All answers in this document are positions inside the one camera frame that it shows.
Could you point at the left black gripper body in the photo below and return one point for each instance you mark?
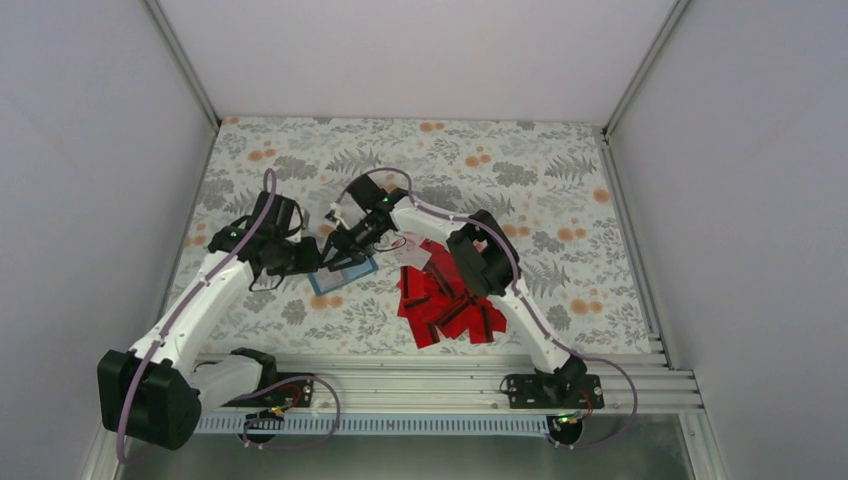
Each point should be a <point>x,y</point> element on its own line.
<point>289,261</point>

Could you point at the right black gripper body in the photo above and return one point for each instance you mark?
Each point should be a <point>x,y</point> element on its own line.
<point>360,241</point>

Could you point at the teal card holder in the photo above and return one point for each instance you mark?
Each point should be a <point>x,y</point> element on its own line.
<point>326,281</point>

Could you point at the white card with red print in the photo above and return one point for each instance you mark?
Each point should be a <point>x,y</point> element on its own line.
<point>413,255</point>

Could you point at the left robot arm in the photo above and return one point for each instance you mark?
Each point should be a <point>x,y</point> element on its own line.
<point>155,392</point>

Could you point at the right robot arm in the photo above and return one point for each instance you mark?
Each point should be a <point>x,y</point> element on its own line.
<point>487,263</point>

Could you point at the pile of red cards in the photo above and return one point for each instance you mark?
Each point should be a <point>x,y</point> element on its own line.
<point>436,302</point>

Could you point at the floral patterned table mat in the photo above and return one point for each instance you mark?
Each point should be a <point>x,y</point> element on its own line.
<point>544,183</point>

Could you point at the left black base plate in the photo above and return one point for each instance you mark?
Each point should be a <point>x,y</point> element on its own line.
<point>291,391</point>

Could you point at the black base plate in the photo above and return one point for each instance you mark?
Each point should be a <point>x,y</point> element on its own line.
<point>537,392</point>
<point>291,391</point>

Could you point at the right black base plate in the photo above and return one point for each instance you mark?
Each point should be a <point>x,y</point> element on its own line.
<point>537,392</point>

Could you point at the aluminium rail frame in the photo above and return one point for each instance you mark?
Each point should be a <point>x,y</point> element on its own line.
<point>459,384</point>

